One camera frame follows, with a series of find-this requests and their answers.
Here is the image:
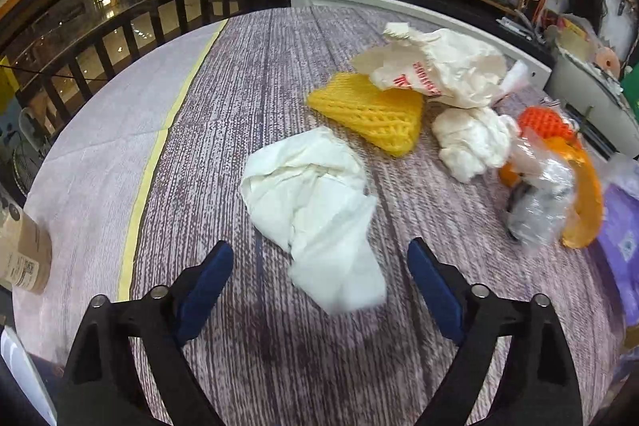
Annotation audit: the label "purple plastic bag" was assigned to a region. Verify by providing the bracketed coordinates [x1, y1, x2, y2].
[598, 153, 639, 327]

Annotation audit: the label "white paper towel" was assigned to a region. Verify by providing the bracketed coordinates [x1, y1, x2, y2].
[239, 127, 387, 315]

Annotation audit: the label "yellow foam net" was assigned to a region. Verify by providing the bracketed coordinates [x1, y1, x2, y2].
[306, 72, 425, 157]

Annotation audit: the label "white red printed plastic bag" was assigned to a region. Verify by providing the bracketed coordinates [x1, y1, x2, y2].
[351, 23, 531, 109]

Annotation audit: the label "clear crumpled plastic bag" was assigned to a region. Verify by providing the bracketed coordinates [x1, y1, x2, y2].
[505, 129, 576, 251]

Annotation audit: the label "purple grey tablecloth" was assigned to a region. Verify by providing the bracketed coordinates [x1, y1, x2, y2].
[13, 8, 624, 425]

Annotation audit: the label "small white crumpled tissue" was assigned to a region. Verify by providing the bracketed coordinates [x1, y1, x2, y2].
[431, 107, 520, 184]

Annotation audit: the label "white printer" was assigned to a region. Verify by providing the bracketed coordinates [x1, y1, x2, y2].
[545, 50, 638, 158]

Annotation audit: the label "wooden railing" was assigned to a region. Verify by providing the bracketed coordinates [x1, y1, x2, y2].
[0, 0, 351, 128]

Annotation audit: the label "white left desk drawer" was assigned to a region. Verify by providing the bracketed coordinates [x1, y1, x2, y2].
[290, 0, 554, 89]

